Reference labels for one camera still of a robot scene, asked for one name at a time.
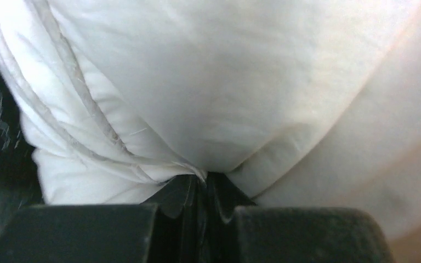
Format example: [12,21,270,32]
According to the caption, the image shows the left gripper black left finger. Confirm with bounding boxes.
[0,175,199,262]

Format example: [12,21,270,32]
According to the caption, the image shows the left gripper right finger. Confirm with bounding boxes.
[206,173,394,262]

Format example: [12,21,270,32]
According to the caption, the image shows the white pillow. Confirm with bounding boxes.
[0,0,421,242]

